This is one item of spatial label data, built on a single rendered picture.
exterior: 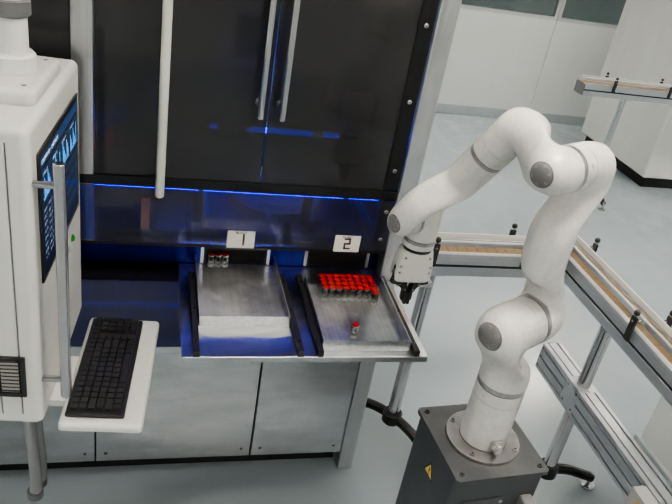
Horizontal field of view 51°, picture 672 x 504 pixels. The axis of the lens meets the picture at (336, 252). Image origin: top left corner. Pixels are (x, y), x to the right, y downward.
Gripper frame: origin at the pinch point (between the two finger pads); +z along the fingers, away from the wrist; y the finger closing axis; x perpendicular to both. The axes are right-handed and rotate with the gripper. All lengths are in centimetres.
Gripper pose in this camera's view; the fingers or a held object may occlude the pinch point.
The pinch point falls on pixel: (405, 295)
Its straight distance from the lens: 195.5
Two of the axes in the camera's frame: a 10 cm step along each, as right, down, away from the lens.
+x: 2.0, 5.1, -8.4
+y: -9.7, -0.3, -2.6
